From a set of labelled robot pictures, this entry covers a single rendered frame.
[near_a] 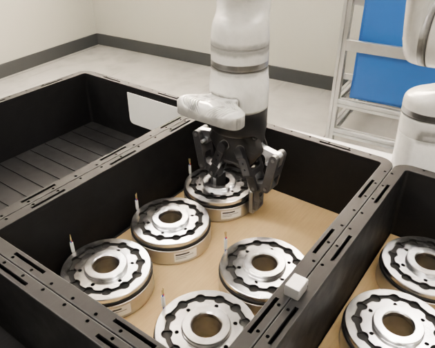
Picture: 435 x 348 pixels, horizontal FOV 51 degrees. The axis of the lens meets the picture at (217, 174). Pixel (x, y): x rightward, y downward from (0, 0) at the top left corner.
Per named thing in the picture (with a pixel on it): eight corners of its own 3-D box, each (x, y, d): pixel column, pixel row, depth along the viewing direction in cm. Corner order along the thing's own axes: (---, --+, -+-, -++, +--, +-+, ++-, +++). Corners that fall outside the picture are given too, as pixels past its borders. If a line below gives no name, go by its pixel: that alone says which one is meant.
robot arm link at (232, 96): (172, 114, 56) (170, 64, 52) (226, 86, 63) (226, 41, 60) (235, 134, 51) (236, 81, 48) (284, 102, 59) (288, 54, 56)
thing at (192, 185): (211, 161, 73) (211, 158, 73) (266, 181, 68) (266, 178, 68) (170, 190, 66) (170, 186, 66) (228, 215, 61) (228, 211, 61)
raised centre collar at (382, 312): (420, 357, 42) (421, 352, 42) (365, 335, 44) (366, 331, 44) (427, 319, 46) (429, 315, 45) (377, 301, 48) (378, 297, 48)
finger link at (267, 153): (250, 140, 58) (244, 153, 60) (279, 160, 57) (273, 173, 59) (259, 133, 60) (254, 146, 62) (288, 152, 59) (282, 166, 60)
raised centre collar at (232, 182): (215, 170, 70) (215, 167, 70) (242, 181, 67) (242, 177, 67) (195, 185, 67) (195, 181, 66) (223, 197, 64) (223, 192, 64)
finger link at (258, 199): (251, 178, 62) (250, 208, 64) (271, 185, 60) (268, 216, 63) (257, 173, 63) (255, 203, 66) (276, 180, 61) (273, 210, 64)
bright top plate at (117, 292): (106, 231, 58) (105, 228, 58) (168, 261, 54) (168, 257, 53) (41, 279, 51) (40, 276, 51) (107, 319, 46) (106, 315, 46)
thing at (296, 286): (293, 282, 41) (294, 272, 40) (307, 288, 40) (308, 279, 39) (283, 294, 39) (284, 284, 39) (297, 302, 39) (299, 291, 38)
